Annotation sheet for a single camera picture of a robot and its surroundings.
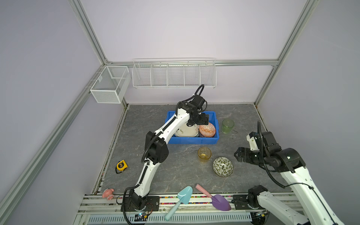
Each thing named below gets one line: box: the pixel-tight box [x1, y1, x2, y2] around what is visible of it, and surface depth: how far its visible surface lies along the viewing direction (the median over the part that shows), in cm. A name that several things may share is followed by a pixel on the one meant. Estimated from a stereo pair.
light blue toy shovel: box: [164, 185, 194, 222], surface depth 78 cm
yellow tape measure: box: [115, 159, 128, 174], surface depth 87 cm
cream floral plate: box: [174, 122, 199, 138], surface depth 100 cm
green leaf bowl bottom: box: [212, 156, 234, 178], surface depth 84 cm
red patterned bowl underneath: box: [198, 122, 217, 138], surface depth 98 cm
